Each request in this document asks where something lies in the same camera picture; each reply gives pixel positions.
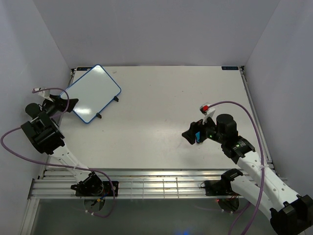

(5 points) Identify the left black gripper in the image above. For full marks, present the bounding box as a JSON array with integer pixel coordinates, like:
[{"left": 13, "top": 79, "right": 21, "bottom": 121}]
[{"left": 43, "top": 94, "right": 79, "bottom": 117}]

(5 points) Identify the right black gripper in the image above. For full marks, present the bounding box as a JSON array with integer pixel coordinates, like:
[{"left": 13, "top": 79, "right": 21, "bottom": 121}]
[{"left": 181, "top": 113, "right": 225, "bottom": 145}]

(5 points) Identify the blue foam whiteboard eraser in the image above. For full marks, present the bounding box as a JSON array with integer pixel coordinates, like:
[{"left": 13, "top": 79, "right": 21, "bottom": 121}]
[{"left": 195, "top": 132, "right": 202, "bottom": 144}]

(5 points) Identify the blue-framed small whiteboard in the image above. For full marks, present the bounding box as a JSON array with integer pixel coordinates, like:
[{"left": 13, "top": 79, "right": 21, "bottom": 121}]
[{"left": 60, "top": 64, "right": 122, "bottom": 124}]

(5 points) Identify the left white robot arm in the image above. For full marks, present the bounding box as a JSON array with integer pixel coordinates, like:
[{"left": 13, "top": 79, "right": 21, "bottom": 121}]
[{"left": 21, "top": 95, "right": 104, "bottom": 196}]

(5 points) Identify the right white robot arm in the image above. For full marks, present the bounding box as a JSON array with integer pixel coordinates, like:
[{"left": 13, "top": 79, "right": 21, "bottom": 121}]
[{"left": 182, "top": 114, "right": 313, "bottom": 235}]

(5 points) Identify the blue label left corner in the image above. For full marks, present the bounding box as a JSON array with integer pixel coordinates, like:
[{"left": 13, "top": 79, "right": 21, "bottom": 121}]
[{"left": 76, "top": 67, "right": 91, "bottom": 71}]

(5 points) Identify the blue label corner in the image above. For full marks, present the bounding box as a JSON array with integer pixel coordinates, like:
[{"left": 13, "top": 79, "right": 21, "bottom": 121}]
[
  {"left": 76, "top": 67, "right": 91, "bottom": 71},
  {"left": 221, "top": 66, "right": 239, "bottom": 71}
]

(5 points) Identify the blue label right corner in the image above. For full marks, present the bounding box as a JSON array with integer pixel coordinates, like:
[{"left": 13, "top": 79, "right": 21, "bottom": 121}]
[{"left": 221, "top": 66, "right": 239, "bottom": 71}]

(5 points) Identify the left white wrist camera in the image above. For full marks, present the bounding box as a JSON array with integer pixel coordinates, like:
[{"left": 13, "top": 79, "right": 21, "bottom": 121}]
[{"left": 32, "top": 88, "right": 53, "bottom": 101}]

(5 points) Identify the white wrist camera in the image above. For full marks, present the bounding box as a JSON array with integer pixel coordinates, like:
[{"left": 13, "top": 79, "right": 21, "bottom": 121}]
[
  {"left": 32, "top": 88, "right": 53, "bottom": 101},
  {"left": 200, "top": 103, "right": 216, "bottom": 124}
]

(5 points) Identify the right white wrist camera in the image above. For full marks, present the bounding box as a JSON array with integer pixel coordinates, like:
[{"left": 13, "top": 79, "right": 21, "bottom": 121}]
[{"left": 200, "top": 103, "right": 216, "bottom": 124}]

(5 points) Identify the wire whiteboard stand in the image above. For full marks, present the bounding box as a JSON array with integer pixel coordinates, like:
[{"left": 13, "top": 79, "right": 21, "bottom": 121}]
[{"left": 95, "top": 95, "right": 120, "bottom": 120}]

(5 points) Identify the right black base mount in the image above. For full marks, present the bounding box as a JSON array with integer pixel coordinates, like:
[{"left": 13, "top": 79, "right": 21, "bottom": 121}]
[{"left": 200, "top": 180, "right": 225, "bottom": 196}]

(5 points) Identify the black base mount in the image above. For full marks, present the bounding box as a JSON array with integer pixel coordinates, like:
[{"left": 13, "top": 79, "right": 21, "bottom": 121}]
[
  {"left": 200, "top": 180, "right": 225, "bottom": 196},
  {"left": 75, "top": 181, "right": 119, "bottom": 197}
]

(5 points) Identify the aluminium rail frame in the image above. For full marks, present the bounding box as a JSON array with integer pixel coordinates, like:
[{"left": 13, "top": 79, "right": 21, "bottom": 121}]
[{"left": 27, "top": 168, "right": 291, "bottom": 200}]

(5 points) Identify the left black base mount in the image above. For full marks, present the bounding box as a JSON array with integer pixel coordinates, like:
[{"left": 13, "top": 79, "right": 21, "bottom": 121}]
[{"left": 75, "top": 181, "right": 119, "bottom": 197}]

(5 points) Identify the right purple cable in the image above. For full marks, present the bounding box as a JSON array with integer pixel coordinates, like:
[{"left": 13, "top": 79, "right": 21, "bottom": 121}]
[{"left": 228, "top": 101, "right": 266, "bottom": 235}]

